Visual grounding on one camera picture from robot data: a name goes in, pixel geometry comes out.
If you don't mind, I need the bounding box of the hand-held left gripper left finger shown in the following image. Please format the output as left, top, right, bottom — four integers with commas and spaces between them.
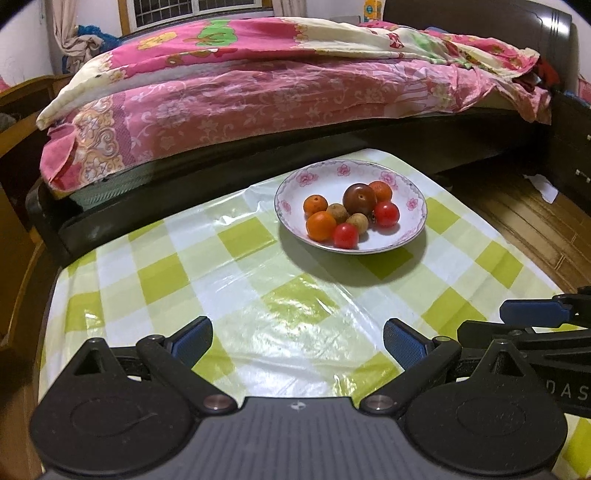
69, 316, 238, 414

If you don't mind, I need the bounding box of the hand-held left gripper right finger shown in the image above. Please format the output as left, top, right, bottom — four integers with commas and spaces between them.
359, 318, 532, 414

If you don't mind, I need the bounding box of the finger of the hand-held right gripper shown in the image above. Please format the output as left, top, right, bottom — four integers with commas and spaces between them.
499, 286, 591, 324
456, 319, 591, 352

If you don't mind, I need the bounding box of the white floral rim plate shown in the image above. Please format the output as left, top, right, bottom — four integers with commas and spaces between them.
274, 160, 428, 254

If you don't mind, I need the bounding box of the red cherry tomato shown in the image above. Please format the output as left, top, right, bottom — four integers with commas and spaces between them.
373, 201, 400, 228
333, 223, 359, 250

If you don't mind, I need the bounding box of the orange cherry tomato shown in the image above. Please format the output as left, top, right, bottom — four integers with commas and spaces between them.
307, 211, 338, 242

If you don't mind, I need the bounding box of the green checked tablecloth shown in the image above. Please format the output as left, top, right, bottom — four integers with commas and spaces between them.
39, 148, 591, 467

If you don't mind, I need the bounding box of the white paper scrap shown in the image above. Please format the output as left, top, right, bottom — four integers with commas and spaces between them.
524, 173, 559, 204

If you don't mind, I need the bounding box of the dark purple tomato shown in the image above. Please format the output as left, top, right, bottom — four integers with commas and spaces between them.
342, 183, 377, 214

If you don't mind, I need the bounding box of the dark wooden nightstand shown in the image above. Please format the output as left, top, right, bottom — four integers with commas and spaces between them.
549, 88, 591, 217

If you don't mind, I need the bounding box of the pale green mattress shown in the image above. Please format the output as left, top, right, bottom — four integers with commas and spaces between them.
69, 166, 153, 208

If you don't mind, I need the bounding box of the pink floral bedsheet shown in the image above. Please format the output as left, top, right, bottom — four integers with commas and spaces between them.
39, 60, 552, 192

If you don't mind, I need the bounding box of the red cloth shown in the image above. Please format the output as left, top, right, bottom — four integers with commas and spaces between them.
512, 55, 561, 93

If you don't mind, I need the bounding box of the light wooden cabinet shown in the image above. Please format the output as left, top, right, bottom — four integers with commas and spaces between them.
0, 76, 70, 324

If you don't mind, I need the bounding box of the blue cloth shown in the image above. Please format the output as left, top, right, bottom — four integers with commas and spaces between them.
76, 23, 116, 47

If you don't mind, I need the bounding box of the barred window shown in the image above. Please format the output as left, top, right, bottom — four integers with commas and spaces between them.
117, 0, 273, 33

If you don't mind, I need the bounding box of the beige curtain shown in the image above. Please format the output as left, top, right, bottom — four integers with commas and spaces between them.
51, 0, 109, 75

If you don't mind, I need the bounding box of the dark wooden bed frame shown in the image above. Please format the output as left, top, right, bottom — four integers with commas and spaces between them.
25, 0, 580, 268

